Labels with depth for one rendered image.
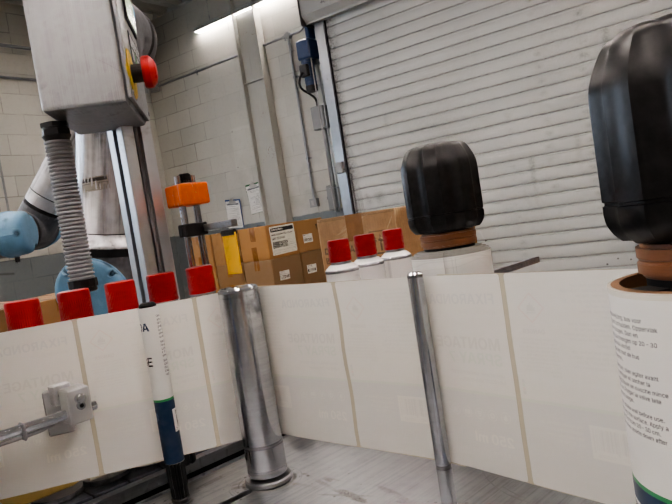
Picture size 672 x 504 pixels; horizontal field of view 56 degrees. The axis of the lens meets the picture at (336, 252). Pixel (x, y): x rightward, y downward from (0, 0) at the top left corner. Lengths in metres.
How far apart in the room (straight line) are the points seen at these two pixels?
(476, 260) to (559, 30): 4.59
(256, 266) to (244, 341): 4.12
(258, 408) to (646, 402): 0.38
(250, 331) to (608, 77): 0.40
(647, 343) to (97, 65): 0.66
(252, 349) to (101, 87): 0.36
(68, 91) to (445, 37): 4.88
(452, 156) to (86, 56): 0.43
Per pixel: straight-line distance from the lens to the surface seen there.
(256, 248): 4.69
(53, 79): 0.81
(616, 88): 0.29
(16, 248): 1.17
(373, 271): 0.98
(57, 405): 0.61
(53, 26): 0.82
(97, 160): 1.09
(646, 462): 0.32
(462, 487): 0.57
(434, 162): 0.65
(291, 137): 6.53
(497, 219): 5.30
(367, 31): 5.92
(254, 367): 0.60
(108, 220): 1.09
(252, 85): 6.82
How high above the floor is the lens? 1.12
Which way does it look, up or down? 3 degrees down
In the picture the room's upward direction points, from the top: 9 degrees counter-clockwise
